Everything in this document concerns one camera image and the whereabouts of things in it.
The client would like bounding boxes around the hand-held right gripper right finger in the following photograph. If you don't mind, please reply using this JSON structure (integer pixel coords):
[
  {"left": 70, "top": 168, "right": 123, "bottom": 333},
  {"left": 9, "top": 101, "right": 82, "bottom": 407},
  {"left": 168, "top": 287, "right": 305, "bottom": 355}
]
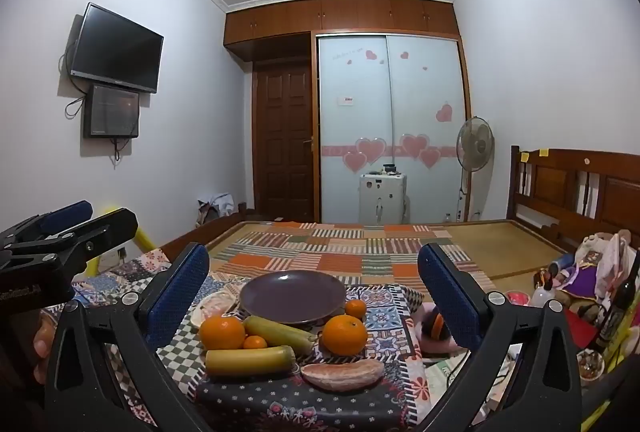
[{"left": 417, "top": 242, "right": 583, "bottom": 432}]

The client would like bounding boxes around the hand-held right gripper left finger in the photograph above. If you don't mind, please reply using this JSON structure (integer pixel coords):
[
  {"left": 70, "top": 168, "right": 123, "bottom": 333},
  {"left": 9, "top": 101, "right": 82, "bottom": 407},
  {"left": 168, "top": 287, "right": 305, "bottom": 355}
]
[{"left": 44, "top": 242, "right": 216, "bottom": 432}]

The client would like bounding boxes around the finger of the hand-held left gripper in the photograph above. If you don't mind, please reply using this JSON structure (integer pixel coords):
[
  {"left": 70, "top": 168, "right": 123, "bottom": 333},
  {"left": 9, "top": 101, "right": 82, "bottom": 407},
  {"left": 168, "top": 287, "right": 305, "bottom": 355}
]
[
  {"left": 0, "top": 201, "right": 94, "bottom": 253},
  {"left": 15, "top": 208, "right": 139, "bottom": 273}
]

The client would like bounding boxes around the corn cob with pale husk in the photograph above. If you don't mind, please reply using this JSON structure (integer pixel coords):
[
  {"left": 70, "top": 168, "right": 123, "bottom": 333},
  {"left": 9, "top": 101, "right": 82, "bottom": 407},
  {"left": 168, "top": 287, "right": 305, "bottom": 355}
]
[{"left": 191, "top": 292, "right": 241, "bottom": 329}]

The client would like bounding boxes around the large orange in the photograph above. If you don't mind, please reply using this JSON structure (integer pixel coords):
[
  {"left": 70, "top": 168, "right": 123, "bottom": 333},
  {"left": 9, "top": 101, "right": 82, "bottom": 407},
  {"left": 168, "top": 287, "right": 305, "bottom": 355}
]
[
  {"left": 200, "top": 315, "right": 247, "bottom": 359},
  {"left": 321, "top": 315, "right": 369, "bottom": 357}
]

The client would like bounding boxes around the purple plate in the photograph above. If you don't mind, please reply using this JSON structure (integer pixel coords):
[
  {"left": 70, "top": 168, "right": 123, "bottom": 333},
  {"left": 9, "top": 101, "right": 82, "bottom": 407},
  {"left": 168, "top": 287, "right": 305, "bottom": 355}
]
[{"left": 239, "top": 270, "right": 347, "bottom": 325}]

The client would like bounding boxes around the person's left hand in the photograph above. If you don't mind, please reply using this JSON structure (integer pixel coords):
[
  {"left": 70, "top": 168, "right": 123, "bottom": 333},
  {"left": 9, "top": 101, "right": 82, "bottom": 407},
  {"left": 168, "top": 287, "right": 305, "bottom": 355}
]
[{"left": 32, "top": 312, "right": 61, "bottom": 383}]

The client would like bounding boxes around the pink plush item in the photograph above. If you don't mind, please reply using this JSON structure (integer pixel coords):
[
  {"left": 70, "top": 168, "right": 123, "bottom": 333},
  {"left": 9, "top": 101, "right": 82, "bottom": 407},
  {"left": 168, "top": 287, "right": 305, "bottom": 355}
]
[{"left": 417, "top": 304, "right": 468, "bottom": 353}]

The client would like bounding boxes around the yellow chair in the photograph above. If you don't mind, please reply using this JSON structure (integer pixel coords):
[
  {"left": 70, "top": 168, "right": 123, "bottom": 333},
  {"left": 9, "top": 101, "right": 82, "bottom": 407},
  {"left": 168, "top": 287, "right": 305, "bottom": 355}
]
[{"left": 87, "top": 204, "right": 158, "bottom": 275}]

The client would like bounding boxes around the bamboo bed mat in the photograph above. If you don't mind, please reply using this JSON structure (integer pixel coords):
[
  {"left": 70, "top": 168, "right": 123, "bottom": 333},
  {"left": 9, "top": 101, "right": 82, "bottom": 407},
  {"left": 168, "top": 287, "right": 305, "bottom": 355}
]
[{"left": 440, "top": 221, "right": 571, "bottom": 297}]

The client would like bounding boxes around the patchwork tablecloth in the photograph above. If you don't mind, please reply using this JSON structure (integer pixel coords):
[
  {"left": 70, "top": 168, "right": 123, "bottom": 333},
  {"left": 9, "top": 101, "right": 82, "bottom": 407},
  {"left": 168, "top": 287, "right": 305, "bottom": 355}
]
[{"left": 40, "top": 247, "right": 431, "bottom": 432}]

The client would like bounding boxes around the heap of clothes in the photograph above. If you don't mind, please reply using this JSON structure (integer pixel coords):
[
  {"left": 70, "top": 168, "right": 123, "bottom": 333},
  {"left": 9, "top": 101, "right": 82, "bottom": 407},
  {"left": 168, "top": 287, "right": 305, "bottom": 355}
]
[{"left": 196, "top": 193, "right": 241, "bottom": 225}]

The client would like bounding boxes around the white plastic bottle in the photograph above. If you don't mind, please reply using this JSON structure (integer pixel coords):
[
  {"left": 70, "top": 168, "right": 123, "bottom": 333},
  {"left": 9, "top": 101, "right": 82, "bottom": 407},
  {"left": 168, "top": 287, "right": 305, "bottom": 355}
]
[{"left": 531, "top": 284, "right": 556, "bottom": 307}]

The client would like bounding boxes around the striped patchwork blanket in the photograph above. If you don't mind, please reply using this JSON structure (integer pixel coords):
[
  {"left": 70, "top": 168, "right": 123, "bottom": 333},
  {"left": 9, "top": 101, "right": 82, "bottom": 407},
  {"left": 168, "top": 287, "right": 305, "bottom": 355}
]
[{"left": 207, "top": 222, "right": 496, "bottom": 285}]

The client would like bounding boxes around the white appliance box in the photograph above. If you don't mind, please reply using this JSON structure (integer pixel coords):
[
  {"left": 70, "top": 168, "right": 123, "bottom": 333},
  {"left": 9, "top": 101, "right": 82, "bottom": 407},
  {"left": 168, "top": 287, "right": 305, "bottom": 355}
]
[{"left": 358, "top": 172, "right": 408, "bottom": 225}]

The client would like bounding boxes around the red box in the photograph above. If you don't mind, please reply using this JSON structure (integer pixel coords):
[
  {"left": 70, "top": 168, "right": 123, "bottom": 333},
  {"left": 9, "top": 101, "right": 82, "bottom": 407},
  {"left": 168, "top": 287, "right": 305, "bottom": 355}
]
[{"left": 565, "top": 312, "right": 608, "bottom": 353}]

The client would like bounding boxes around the standing fan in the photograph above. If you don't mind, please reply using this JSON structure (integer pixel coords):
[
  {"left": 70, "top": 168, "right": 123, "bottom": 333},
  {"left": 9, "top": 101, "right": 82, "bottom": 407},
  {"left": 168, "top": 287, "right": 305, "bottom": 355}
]
[{"left": 455, "top": 116, "right": 496, "bottom": 223}]

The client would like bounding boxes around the round container of trinkets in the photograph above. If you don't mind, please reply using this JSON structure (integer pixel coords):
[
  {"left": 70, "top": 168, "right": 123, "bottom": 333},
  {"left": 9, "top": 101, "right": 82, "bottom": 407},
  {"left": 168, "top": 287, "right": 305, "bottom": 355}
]
[{"left": 575, "top": 349, "right": 606, "bottom": 380}]

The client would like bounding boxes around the dark glass bottle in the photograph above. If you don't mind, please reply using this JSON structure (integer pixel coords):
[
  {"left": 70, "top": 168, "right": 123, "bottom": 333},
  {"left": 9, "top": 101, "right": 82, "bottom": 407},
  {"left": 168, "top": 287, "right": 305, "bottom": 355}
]
[{"left": 595, "top": 252, "right": 640, "bottom": 353}]

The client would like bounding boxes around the yellow bag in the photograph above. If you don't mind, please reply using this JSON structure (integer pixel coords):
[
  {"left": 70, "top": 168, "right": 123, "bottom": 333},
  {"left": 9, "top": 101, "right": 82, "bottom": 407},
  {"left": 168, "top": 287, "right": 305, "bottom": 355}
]
[{"left": 602, "top": 312, "right": 640, "bottom": 363}]

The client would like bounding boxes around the brown wooden door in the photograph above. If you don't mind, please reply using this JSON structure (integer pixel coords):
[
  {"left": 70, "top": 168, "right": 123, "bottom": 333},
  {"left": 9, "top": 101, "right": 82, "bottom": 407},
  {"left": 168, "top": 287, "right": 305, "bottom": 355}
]
[{"left": 252, "top": 56, "right": 318, "bottom": 223}]

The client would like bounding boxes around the wardrobe with heart stickers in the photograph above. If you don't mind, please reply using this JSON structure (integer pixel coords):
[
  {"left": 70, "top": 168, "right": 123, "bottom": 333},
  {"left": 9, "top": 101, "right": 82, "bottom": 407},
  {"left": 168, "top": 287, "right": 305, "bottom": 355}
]
[{"left": 315, "top": 32, "right": 471, "bottom": 225}]

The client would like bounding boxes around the wooden overhead cabinet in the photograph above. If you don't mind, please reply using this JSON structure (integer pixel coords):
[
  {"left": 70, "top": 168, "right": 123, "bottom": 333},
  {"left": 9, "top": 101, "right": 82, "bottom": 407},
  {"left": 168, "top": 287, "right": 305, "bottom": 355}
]
[{"left": 223, "top": 0, "right": 461, "bottom": 60}]

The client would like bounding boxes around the black wall cable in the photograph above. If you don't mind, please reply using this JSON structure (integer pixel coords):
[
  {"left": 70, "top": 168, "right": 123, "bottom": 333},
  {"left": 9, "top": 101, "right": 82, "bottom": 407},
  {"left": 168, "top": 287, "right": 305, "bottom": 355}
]
[{"left": 61, "top": 52, "right": 90, "bottom": 119}]

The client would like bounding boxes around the small wall monitor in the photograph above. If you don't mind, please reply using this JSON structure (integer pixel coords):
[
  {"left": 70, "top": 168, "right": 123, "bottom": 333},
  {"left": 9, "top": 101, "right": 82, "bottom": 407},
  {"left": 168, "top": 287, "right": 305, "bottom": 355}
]
[{"left": 82, "top": 84, "right": 140, "bottom": 140}]

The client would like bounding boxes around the wall-mounted television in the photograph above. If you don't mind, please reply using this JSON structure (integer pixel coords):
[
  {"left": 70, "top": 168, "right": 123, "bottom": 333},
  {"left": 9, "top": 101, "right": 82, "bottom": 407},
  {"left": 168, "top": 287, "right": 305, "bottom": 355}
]
[{"left": 69, "top": 2, "right": 165, "bottom": 93}]

